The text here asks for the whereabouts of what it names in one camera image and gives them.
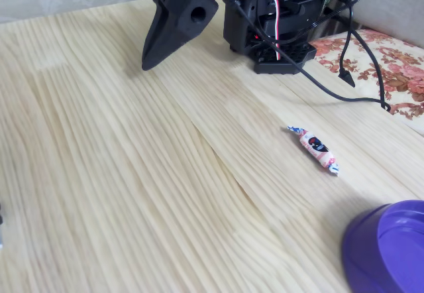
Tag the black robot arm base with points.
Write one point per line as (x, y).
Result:
(242, 34)

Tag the white candy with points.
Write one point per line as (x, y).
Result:
(314, 147)

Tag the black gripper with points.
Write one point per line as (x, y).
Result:
(180, 14)

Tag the purple plastic bowl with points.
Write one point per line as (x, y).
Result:
(367, 250)

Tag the floral patterned cloth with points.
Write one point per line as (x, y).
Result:
(397, 71)

